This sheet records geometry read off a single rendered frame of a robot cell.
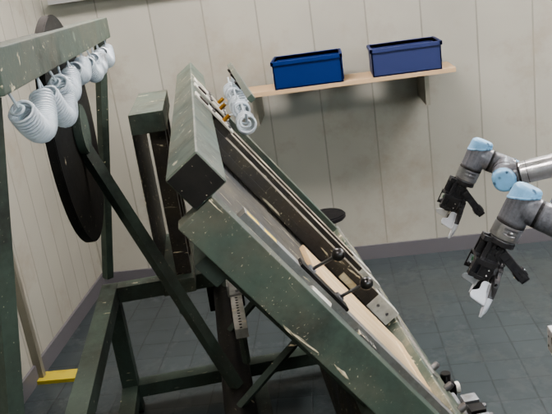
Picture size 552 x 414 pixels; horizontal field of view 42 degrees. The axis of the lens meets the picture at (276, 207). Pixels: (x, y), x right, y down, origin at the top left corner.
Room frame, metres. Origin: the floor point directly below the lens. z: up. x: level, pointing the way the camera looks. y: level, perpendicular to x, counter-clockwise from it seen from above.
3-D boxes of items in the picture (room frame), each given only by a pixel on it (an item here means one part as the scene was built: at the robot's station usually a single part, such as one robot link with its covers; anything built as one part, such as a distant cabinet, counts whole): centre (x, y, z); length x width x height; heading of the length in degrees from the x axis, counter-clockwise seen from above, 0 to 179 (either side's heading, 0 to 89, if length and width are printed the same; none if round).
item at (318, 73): (5.11, -0.37, 1.63); 0.50 x 0.37 x 0.19; 84
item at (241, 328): (3.10, 0.25, 1.00); 1.30 x 0.05 x 0.04; 5
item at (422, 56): (5.04, -1.04, 1.63); 0.49 x 0.36 x 0.19; 84
